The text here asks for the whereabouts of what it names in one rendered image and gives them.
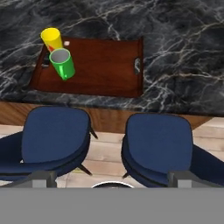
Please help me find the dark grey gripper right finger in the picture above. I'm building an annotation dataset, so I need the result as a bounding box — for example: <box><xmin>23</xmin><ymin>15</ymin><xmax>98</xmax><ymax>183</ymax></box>
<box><xmin>167</xmin><ymin>171</ymin><xmax>221</xmax><ymax>189</ymax></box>

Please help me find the brown wooden tray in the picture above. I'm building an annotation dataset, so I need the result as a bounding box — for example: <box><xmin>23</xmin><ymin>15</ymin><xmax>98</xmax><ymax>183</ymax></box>
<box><xmin>29</xmin><ymin>36</ymin><xmax>144</xmax><ymax>99</ymax></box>

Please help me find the green mug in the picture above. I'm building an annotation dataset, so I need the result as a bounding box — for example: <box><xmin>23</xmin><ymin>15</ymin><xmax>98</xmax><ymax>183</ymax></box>
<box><xmin>48</xmin><ymin>47</ymin><xmax>76</xmax><ymax>81</ymax></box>

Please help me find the yellow cup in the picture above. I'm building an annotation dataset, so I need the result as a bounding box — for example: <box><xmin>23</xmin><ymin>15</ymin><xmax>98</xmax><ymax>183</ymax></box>
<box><xmin>40</xmin><ymin>27</ymin><xmax>65</xmax><ymax>53</ymax></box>

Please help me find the white and black round object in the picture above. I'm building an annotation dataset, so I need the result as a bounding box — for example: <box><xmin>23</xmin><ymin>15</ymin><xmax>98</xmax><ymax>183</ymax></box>
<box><xmin>91</xmin><ymin>180</ymin><xmax>136</xmax><ymax>189</ymax></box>

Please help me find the blue upholstered chair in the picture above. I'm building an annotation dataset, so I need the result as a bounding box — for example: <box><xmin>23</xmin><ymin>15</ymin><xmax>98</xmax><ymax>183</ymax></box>
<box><xmin>121</xmin><ymin>112</ymin><xmax>224</xmax><ymax>188</ymax></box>
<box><xmin>0</xmin><ymin>105</ymin><xmax>99</xmax><ymax>182</ymax></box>

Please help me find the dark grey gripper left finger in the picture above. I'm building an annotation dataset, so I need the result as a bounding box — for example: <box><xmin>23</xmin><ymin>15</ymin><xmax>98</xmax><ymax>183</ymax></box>
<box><xmin>3</xmin><ymin>170</ymin><xmax>58</xmax><ymax>189</ymax></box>

